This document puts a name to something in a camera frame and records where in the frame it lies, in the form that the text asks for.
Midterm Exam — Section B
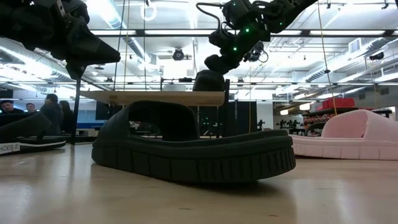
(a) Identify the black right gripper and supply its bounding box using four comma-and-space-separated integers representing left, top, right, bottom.
204, 18, 271, 76

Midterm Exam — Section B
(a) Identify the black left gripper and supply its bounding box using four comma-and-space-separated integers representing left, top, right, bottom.
30, 0, 121, 80

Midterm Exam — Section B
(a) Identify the black ribbed foam slide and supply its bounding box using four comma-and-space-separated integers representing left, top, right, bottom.
192, 69, 226, 92
91, 100, 297, 184

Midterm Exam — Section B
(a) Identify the pink foam slide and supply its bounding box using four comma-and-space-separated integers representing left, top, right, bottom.
290, 109, 398, 161

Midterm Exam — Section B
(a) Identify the small black robot arms row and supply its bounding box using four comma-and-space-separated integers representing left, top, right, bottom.
275, 118, 300, 130

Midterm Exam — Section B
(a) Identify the dark storage rack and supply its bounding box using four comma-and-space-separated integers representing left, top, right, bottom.
302, 106, 393, 138

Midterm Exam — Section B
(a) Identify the white shoes label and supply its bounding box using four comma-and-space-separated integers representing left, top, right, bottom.
0, 142, 21, 156

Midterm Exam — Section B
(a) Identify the red storage bin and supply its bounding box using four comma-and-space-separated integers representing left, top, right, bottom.
321, 97, 356, 110

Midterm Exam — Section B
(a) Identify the black hanging cable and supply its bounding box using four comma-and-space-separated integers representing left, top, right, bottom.
112, 0, 126, 91

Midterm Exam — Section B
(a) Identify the black camera with looped cable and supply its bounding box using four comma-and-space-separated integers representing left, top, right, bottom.
244, 40, 269, 63

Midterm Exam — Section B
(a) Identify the round black ceiling camera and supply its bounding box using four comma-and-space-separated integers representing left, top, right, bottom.
172, 47, 185, 62

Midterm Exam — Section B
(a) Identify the black overhead frame beam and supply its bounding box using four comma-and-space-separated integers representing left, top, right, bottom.
88, 29, 398, 36

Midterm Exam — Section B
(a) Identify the wooden shelf black frame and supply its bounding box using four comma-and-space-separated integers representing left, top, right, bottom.
71, 77, 231, 146

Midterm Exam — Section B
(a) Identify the white hanging ring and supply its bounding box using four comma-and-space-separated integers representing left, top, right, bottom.
140, 2, 158, 22

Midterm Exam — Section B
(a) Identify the small black ceiling camera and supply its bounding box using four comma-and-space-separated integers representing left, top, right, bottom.
369, 51, 386, 62

